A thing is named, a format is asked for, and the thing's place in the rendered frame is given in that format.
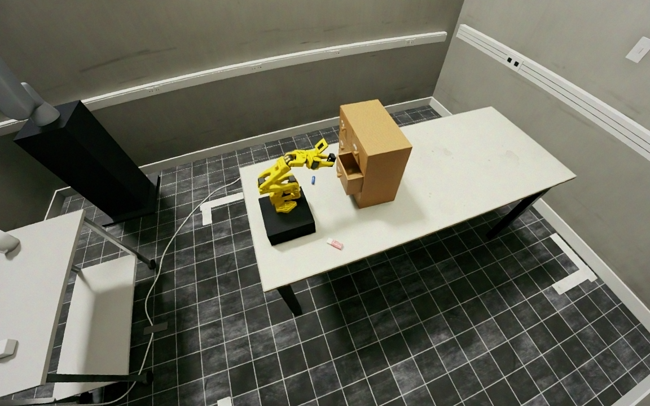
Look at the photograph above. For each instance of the red and white eraser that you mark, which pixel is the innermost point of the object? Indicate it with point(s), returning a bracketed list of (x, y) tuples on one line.
[(334, 243)]

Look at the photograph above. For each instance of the brown wooden chest of drawers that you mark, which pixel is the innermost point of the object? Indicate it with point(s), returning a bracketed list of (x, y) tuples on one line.
[(386, 147)]

